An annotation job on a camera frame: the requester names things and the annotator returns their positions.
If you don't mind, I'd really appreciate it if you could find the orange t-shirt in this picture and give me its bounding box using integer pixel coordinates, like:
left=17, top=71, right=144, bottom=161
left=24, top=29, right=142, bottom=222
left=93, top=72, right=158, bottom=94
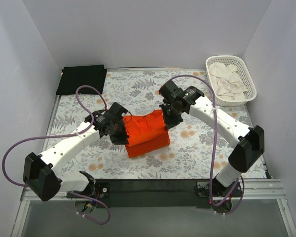
left=124, top=110, right=170, bottom=158

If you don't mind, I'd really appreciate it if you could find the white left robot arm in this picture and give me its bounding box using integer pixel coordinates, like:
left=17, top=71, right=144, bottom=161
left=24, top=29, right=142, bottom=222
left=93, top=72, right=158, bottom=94
left=23, top=102, right=128, bottom=201

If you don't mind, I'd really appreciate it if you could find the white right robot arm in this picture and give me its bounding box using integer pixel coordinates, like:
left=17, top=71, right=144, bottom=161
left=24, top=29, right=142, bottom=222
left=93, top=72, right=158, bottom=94
left=159, top=81, right=264, bottom=196

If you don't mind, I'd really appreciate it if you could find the crumpled white t-shirt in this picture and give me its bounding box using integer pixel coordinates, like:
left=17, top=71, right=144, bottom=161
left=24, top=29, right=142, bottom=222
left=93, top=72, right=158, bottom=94
left=209, top=62, right=247, bottom=101

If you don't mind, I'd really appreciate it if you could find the folded black t-shirt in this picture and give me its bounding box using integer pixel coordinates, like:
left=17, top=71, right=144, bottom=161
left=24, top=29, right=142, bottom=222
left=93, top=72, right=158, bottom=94
left=56, top=65, right=107, bottom=95

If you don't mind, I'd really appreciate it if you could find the white perforated plastic basket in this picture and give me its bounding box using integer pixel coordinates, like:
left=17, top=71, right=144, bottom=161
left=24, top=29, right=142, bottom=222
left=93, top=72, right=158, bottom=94
left=206, top=55, right=257, bottom=106

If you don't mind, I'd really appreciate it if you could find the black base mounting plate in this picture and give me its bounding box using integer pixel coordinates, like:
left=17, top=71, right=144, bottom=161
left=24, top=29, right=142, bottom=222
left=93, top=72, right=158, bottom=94
left=66, top=179, right=245, bottom=208

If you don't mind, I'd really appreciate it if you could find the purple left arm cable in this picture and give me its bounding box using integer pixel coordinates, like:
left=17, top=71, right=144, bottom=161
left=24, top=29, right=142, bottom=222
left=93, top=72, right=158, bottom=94
left=1, top=85, right=111, bottom=225

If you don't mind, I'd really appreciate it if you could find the aluminium table frame rail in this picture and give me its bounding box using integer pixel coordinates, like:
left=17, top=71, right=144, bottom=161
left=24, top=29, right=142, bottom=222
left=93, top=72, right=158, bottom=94
left=19, top=179, right=287, bottom=208

